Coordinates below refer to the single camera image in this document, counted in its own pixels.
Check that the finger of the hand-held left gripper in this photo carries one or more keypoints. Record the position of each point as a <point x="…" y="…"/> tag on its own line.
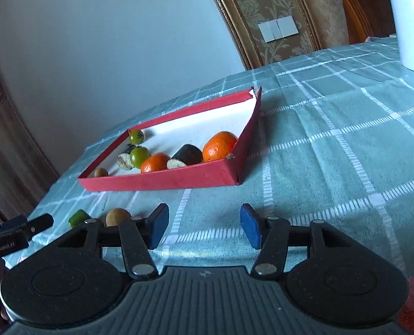
<point x="41" y="222"/>
<point x="13" y="222"/>

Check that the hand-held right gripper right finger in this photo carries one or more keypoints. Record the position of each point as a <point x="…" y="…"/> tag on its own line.
<point x="250" y="226"/>

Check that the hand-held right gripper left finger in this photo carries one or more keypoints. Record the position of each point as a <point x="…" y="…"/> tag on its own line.
<point x="158" y="225"/>

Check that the green cucumber piece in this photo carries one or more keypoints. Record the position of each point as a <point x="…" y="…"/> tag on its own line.
<point x="77" y="218"/>

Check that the brown longan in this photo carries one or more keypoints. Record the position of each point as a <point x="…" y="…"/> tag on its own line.
<point x="101" y="172"/>
<point x="118" y="216"/>

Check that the orange mandarin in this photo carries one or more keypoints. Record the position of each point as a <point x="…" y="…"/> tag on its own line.
<point x="154" y="163"/>
<point x="221" y="146"/>

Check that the shallow red cardboard box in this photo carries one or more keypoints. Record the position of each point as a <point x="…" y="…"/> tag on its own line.
<point x="207" y="178"/>

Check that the green tomato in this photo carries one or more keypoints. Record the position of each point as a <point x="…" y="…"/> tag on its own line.
<point x="136" y="135"/>
<point x="139" y="157"/>

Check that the dark sugarcane piece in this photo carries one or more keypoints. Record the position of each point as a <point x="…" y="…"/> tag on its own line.
<point x="187" y="155"/>
<point x="125" y="160"/>

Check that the wooden bed headboard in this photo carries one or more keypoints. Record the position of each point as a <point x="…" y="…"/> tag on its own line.
<point x="364" y="3"/>

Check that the white electric kettle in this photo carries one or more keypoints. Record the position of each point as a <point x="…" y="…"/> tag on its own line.
<point x="409" y="14"/>

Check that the white wall light switch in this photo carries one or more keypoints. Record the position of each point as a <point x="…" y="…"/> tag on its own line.
<point x="278" y="29"/>

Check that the gilded wall panel frame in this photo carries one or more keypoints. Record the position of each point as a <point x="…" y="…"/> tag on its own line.
<point x="263" y="0"/>

